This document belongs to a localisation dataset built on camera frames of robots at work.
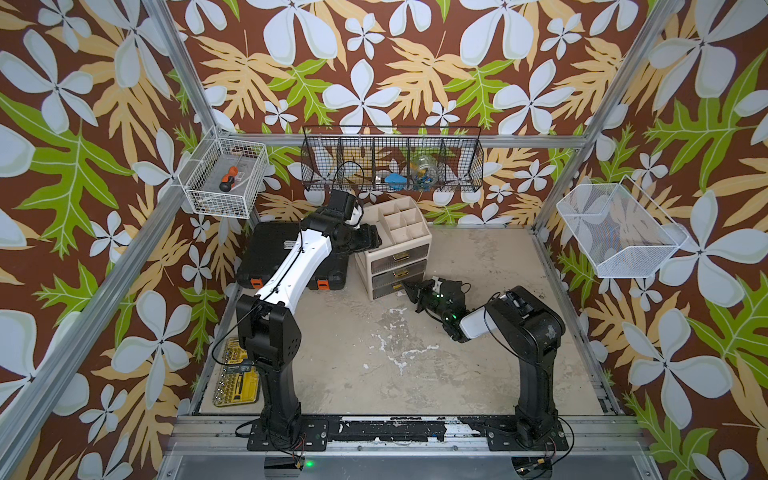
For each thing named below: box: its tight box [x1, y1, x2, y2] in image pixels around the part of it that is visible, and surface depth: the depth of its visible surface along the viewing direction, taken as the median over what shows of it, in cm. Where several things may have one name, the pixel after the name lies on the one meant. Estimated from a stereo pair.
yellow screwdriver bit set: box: [213, 337, 259, 407], surface depth 80 cm
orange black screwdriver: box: [218, 166, 239, 193], surface depth 81 cm
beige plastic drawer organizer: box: [354, 196, 432, 301], surface depth 89 cm
